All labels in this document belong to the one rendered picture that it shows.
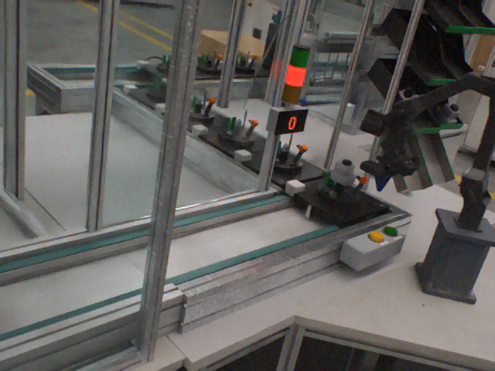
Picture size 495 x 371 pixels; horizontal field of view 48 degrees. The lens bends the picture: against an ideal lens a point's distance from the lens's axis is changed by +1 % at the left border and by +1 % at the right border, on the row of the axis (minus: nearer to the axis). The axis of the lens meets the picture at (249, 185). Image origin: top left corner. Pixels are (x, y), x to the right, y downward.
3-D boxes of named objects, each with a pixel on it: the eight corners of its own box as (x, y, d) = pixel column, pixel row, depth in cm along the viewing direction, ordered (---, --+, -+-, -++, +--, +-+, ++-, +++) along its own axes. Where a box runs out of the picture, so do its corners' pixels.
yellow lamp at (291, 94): (302, 103, 158) (305, 86, 156) (290, 103, 155) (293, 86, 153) (289, 97, 161) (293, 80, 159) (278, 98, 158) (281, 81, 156)
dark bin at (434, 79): (454, 86, 176) (469, 68, 171) (426, 86, 169) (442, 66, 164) (407, 29, 190) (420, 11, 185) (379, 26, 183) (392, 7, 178)
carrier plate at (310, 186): (388, 212, 177) (390, 206, 176) (341, 228, 161) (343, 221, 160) (331, 181, 192) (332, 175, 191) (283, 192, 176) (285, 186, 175)
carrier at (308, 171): (328, 178, 193) (336, 145, 187) (280, 190, 177) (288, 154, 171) (280, 152, 208) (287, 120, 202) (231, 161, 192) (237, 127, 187)
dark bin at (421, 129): (438, 133, 183) (452, 117, 178) (410, 134, 176) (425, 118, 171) (393, 75, 196) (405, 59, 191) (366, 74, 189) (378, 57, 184)
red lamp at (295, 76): (305, 86, 156) (309, 69, 154) (294, 86, 153) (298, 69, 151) (293, 80, 159) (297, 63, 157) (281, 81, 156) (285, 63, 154)
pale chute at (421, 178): (423, 189, 190) (433, 185, 186) (397, 193, 183) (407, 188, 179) (398, 114, 196) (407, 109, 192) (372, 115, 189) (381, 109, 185)
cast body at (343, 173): (353, 184, 173) (360, 164, 170) (345, 186, 170) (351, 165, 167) (333, 173, 178) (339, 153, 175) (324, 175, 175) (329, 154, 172)
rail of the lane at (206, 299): (404, 242, 180) (414, 212, 175) (181, 334, 121) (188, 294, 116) (390, 233, 183) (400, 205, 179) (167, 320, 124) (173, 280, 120)
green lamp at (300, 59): (309, 68, 154) (314, 51, 152) (298, 69, 151) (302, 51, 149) (297, 63, 157) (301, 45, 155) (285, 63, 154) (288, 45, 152)
